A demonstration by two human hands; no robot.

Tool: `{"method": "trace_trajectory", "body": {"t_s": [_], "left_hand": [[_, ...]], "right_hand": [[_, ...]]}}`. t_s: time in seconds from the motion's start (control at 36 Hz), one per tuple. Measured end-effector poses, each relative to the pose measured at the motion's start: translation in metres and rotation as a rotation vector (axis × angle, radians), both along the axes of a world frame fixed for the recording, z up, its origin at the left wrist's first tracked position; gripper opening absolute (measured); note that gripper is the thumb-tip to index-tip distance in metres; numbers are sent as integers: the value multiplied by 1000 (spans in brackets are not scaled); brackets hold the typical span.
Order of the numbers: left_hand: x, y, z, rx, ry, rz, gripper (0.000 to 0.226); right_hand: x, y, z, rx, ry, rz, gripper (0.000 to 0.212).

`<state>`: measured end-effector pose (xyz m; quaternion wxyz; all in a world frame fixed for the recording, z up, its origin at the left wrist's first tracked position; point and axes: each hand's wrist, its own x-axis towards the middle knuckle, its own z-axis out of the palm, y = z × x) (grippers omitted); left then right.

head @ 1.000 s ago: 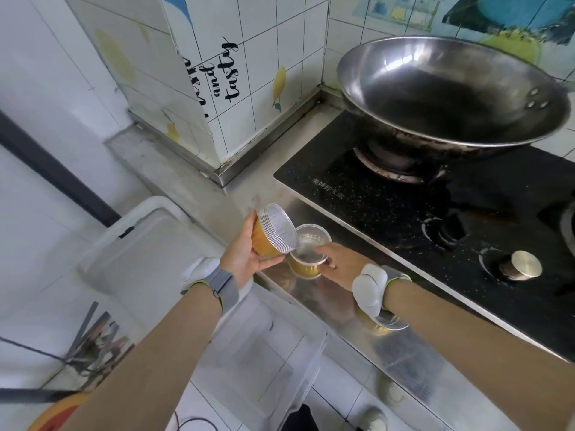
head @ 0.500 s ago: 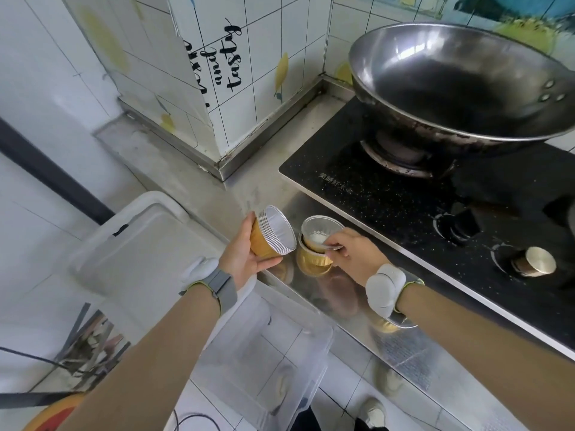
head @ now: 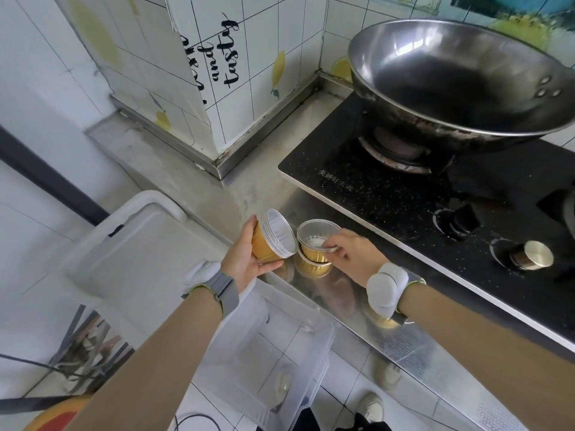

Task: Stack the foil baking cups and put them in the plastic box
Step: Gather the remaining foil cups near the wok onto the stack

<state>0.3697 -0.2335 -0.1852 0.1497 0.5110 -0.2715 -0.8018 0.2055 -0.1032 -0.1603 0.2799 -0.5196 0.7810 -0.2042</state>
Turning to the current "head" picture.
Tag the person's left hand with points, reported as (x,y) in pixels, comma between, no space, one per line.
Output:
(245,260)

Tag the person's right hand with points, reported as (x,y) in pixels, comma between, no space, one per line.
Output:
(359,258)

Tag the clear plastic storage box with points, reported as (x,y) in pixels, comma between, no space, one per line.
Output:
(269,345)

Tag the person's right forearm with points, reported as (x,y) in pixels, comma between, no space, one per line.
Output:
(494,350)

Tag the person's left forearm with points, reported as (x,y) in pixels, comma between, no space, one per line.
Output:
(152,372)

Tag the white box lid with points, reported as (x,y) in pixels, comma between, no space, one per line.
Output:
(139,264)

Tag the person's white left shoe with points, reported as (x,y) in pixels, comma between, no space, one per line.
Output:
(282,385)

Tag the person's white shoe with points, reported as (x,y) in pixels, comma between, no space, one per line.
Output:
(282,385)
(370,406)

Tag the person's white right shoe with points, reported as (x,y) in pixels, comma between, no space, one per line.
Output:
(370,406)

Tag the person's black trousers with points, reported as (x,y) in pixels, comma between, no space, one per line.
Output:
(359,424)

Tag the white left wrist tracker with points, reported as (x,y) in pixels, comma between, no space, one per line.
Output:
(213,282)

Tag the white wrist tracker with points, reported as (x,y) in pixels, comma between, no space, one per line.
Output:
(386,287)
(213,282)

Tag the white right wrist tracker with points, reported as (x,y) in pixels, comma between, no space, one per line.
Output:
(386,287)

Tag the black glass gas stove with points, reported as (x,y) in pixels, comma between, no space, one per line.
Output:
(404,197)

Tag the black stove knob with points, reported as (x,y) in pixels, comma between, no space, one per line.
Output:
(460,219)

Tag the stove burner under wok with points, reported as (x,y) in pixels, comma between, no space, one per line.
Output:
(395,152)

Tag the brass stove knob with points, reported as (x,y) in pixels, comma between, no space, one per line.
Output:
(534,255)

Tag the grey metal folding rack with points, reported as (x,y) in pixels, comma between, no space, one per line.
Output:
(90,350)

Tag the uncovered black stove burner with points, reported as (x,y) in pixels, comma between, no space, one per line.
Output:
(563,210)

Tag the orange round smiley cushion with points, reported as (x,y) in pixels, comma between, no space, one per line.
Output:
(58,419)

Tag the dark metal bar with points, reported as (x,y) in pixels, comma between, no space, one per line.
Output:
(31,404)

